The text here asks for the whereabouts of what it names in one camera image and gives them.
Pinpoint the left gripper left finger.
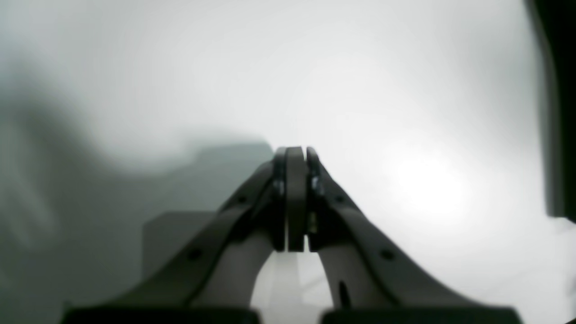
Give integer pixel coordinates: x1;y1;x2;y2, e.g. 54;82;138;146
63;147;305;324

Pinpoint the black T-shirt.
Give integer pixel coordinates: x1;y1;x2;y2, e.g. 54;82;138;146
526;0;576;223

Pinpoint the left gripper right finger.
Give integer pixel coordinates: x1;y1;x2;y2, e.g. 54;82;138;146
306;147;521;324

